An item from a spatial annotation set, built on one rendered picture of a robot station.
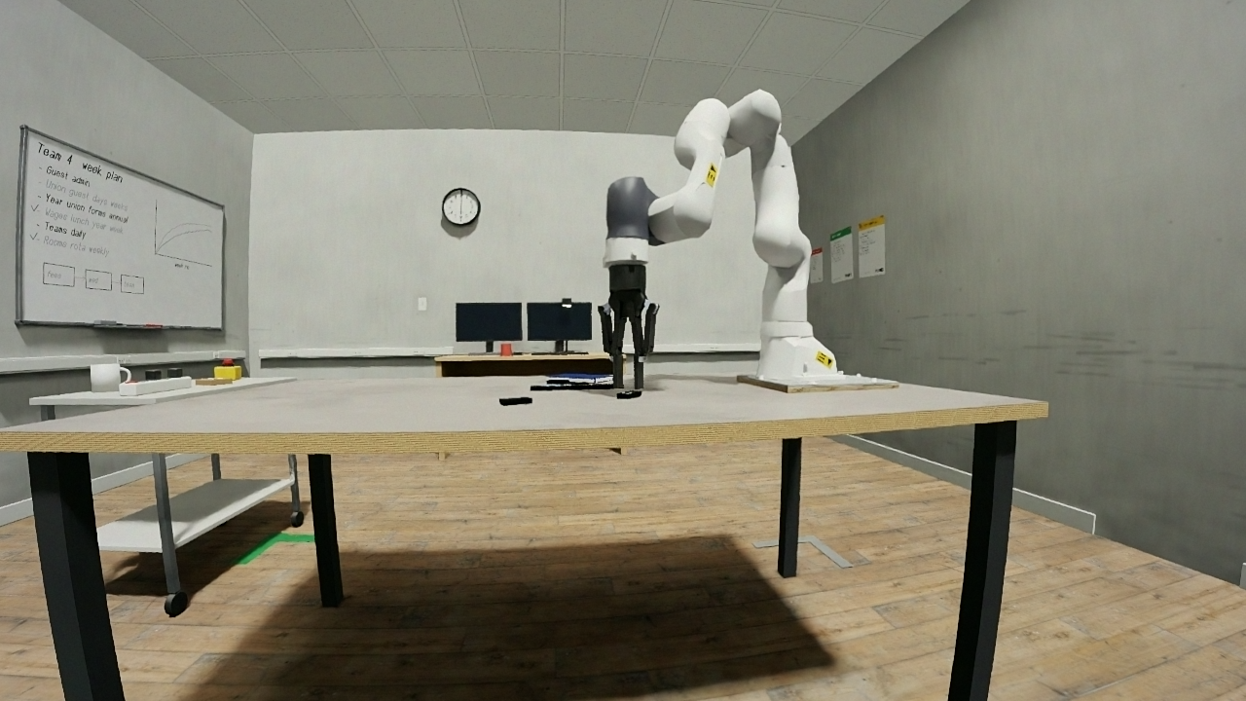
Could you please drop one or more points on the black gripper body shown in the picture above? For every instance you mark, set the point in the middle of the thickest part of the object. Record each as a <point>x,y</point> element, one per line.
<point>627,282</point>

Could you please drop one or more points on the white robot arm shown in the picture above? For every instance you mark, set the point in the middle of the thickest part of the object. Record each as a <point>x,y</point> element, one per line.
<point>787,348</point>

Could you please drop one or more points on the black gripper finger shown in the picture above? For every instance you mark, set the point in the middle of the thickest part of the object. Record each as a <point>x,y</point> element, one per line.
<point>642,345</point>
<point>613,341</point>

